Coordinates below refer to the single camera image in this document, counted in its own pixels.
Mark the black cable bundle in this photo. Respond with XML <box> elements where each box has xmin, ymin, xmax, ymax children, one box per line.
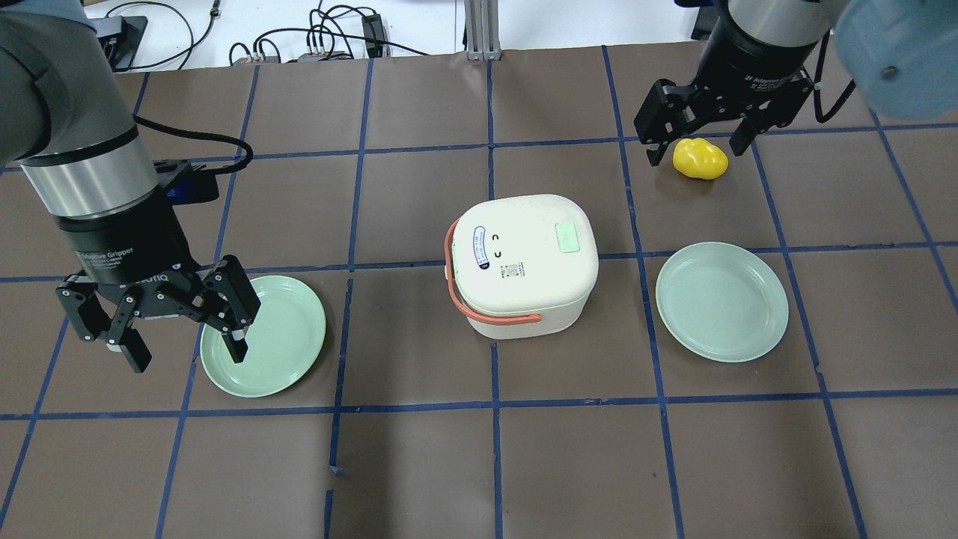
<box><xmin>228</xmin><ymin>0</ymin><xmax>431</xmax><ymax>67</ymax></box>

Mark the white rice cooker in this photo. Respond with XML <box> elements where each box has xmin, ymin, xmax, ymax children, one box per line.
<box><xmin>444</xmin><ymin>194</ymin><xmax>599</xmax><ymax>341</ymax></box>

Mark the black power adapter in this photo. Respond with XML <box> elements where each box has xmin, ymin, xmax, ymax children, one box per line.
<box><xmin>361</xmin><ymin>13</ymin><xmax>387</xmax><ymax>58</ymax></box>

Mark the yellow toy pepper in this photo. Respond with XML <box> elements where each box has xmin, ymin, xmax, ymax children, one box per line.
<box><xmin>673</xmin><ymin>138</ymin><xmax>729</xmax><ymax>180</ymax></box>

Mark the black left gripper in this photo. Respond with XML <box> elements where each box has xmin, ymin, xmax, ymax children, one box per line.
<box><xmin>57</xmin><ymin>208</ymin><xmax>261</xmax><ymax>373</ymax></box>

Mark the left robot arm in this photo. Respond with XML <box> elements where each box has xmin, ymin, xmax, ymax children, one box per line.
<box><xmin>1</xmin><ymin>1</ymin><xmax>260</xmax><ymax>373</ymax></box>

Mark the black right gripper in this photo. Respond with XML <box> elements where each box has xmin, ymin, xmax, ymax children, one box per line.
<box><xmin>634</xmin><ymin>15</ymin><xmax>815</xmax><ymax>167</ymax></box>

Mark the green plate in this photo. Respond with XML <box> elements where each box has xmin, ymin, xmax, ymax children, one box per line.
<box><xmin>656</xmin><ymin>242</ymin><xmax>790</xmax><ymax>364</ymax></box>
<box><xmin>201</xmin><ymin>274</ymin><xmax>326</xmax><ymax>398</ymax></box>

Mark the aluminium frame post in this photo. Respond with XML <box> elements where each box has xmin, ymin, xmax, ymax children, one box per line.
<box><xmin>464</xmin><ymin>0</ymin><xmax>502</xmax><ymax>61</ymax></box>

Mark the right green plate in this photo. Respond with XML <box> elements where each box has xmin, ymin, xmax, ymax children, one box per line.
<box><xmin>656</xmin><ymin>242</ymin><xmax>790</xmax><ymax>364</ymax></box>

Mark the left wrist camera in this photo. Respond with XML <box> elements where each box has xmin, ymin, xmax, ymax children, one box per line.
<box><xmin>153</xmin><ymin>159</ymin><xmax>220</xmax><ymax>206</ymax></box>

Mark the black device on desk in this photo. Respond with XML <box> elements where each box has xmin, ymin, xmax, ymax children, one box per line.
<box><xmin>91</xmin><ymin>15</ymin><xmax>148</xmax><ymax>73</ymax></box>

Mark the left green plate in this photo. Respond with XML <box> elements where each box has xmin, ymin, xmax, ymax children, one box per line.
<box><xmin>201</xmin><ymin>274</ymin><xmax>326</xmax><ymax>398</ymax></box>

